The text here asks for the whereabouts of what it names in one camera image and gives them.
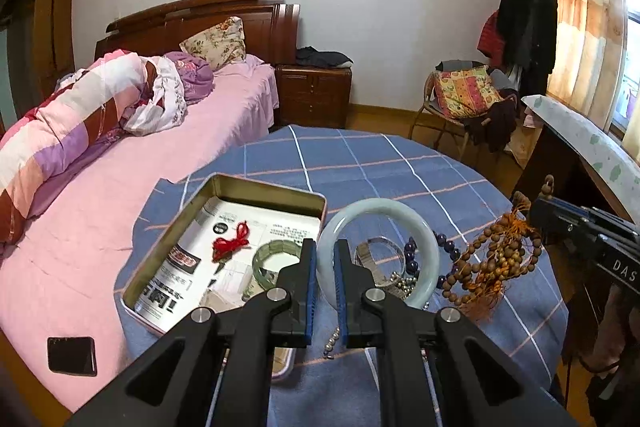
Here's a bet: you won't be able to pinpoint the bed with pink sheet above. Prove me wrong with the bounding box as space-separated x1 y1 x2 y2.
0 57 280 413

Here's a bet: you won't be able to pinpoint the colourful patchwork cushion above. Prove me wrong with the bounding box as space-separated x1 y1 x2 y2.
432 66 505 115

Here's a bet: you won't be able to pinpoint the white green patterned desk cover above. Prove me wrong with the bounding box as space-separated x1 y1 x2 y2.
520 94 640 208

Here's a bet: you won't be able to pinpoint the red knotted cord charm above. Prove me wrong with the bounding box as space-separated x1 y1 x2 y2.
211 221 251 264

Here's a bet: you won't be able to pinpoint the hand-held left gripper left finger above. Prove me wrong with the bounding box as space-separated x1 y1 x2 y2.
65 238 319 427

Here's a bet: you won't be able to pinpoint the brown wooden nightstand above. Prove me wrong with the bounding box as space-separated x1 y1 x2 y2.
274 63 353 130

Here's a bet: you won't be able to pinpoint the black smartphone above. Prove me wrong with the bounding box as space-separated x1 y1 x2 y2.
46 336 97 377

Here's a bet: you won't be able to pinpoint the pink metal tin box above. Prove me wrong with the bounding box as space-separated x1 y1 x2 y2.
119 173 328 338

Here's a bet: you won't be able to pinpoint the dark purple bead bracelet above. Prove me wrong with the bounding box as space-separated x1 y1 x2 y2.
402 231 463 290

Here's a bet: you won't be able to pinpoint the hanging dark coats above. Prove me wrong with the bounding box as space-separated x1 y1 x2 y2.
495 0 558 80

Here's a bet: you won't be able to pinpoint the dark folded clothes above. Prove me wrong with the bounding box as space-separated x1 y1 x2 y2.
295 46 353 68

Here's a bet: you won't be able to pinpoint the dark brown garment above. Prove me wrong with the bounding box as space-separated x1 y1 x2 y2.
462 94 521 154

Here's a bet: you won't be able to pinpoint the beige patterned curtain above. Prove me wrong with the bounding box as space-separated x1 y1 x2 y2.
517 0 628 132

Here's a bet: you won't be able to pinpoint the window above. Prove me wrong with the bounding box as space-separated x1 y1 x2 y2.
610 0 640 142

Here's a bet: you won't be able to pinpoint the person's right forearm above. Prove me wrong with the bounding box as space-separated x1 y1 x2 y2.
582 282 640 427

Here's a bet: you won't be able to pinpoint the blue checked tablecloth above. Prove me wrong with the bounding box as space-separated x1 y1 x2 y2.
116 124 571 427

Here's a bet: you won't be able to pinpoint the wooden rattan chair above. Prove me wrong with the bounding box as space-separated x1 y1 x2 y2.
410 59 521 158

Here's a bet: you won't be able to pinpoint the phone with pink case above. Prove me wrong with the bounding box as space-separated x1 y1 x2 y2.
270 347 296 383

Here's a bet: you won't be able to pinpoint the hanging red garment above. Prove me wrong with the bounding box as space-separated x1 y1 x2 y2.
477 9 506 58

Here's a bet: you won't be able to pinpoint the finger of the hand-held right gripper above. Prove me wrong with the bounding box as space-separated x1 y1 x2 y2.
529 196 609 249

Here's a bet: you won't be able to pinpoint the white pink cloth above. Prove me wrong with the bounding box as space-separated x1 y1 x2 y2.
122 56 188 136

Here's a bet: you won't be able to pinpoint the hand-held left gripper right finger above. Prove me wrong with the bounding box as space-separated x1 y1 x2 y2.
334 239 578 427

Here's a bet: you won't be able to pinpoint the grey garment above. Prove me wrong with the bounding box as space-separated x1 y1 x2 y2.
435 59 511 88

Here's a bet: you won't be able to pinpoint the brown wooden wardrobe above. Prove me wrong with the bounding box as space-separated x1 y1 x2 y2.
0 0 83 132

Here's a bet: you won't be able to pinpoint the pale green jade bangle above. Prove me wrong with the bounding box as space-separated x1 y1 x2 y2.
316 198 441 310

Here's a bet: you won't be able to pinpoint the green jade bead bracelet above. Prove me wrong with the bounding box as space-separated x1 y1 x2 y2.
241 241 306 300

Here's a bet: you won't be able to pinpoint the dark wooden desk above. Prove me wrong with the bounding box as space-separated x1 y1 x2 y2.
510 94 640 248

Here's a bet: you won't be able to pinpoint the floral pillow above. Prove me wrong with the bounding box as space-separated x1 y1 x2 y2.
179 16 247 72

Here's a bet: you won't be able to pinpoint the printed paper leaflet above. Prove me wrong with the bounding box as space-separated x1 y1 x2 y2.
135 199 321 323

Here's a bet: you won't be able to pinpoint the brown wooden headboard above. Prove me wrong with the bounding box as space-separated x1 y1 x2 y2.
95 0 301 68

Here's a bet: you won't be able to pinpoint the white pearl bracelet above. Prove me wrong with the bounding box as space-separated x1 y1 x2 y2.
322 271 431 360

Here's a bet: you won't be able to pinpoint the brown wooden bead string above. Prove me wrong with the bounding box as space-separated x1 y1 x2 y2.
440 175 556 323

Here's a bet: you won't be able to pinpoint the pink striped quilt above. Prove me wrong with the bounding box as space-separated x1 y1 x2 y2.
0 49 173 248

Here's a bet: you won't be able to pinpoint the pink beige bag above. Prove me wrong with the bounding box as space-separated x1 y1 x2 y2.
504 107 543 168

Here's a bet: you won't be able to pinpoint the silver metal watch band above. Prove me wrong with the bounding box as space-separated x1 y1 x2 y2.
356 237 421 300

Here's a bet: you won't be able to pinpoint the purple blanket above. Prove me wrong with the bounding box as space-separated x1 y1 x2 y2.
162 51 216 108

